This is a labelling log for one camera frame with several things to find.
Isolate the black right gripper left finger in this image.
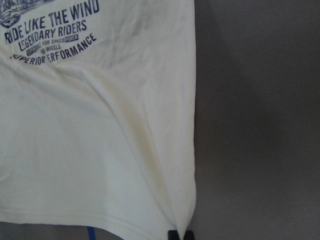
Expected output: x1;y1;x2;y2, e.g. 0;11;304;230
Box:
167;230;180;240

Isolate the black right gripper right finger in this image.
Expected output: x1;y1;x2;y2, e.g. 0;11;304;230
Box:
183;230;195;240

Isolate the cream long-sleeve printed shirt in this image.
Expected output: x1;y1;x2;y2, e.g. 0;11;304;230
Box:
0;0;196;240

